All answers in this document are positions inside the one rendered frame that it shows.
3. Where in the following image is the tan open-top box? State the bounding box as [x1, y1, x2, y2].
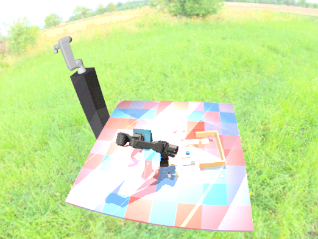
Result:
[196, 130, 226, 168]

